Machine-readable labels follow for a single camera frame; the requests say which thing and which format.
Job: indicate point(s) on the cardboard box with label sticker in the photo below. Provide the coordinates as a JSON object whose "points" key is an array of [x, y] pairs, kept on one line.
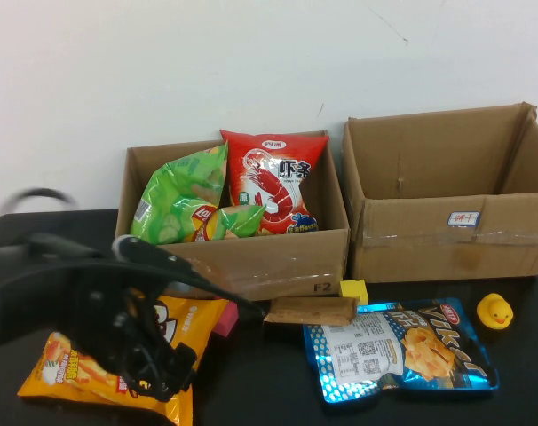
{"points": [[429, 253]]}

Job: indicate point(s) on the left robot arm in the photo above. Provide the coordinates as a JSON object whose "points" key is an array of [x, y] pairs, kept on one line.
{"points": [[20, 302]]}

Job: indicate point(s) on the brown biscuit packet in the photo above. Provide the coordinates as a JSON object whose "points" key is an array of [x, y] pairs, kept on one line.
{"points": [[313, 310]]}

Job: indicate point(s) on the red shrimp strips bag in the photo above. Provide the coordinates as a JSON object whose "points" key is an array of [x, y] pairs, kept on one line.
{"points": [[269, 177]]}

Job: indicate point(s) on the blue Vikar snack bag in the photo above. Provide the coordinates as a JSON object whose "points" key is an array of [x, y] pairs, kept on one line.
{"points": [[397, 346]]}

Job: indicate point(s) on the yellow rubber duck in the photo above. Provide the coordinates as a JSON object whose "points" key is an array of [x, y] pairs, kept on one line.
{"points": [[493, 310]]}

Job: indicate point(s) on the pink foam cube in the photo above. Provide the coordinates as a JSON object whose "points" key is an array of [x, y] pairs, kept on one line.
{"points": [[229, 321]]}

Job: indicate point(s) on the large green chips bag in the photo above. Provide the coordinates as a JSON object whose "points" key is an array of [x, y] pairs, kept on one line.
{"points": [[176, 191]]}

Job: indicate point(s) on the yellow foam cube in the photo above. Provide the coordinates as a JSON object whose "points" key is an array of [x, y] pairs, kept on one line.
{"points": [[352, 290]]}

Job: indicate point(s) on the yellow potato sticks bag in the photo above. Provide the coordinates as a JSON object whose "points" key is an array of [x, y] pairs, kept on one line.
{"points": [[193, 319]]}

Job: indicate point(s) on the small green chips bag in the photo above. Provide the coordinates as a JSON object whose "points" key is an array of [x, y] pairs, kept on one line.
{"points": [[238, 219]]}

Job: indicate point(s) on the white blue-edged label sticker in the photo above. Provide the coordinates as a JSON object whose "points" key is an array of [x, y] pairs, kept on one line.
{"points": [[462, 218]]}

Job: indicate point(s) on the cardboard box with F2 print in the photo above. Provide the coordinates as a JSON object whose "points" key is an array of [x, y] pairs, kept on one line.
{"points": [[273, 262]]}

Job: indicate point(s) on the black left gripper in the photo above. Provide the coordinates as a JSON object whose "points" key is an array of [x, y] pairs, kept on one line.
{"points": [[105, 319]]}

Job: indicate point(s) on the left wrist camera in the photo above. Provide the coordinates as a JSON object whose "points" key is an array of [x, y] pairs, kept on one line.
{"points": [[153, 255]]}

